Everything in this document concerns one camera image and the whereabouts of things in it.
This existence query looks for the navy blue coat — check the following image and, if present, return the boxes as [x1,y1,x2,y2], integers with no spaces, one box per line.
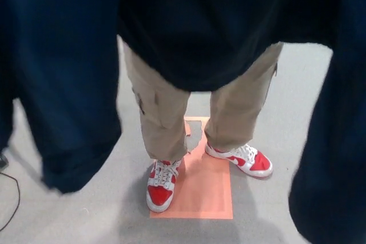
[0,0,366,244]

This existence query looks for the person's right red white sneaker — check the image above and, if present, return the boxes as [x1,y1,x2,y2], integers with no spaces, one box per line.
[145,158,183,213]

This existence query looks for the person's red white sneaker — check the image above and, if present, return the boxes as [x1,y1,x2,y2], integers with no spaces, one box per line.
[145,158,183,213]
[204,140,274,181]

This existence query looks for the person's left red white sneaker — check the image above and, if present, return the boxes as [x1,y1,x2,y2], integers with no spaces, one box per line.
[204,140,274,181]

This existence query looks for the beige cargo trousers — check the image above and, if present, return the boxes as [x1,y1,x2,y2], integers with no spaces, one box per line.
[122,37,285,162]

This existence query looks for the orange floor marker sheet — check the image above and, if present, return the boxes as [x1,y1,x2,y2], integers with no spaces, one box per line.
[149,115,234,219]

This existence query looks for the small dark floor device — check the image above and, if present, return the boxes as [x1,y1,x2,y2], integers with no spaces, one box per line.
[0,152,9,172]

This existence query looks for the thin black floor cable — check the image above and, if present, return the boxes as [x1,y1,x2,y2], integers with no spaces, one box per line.
[0,171,21,222]

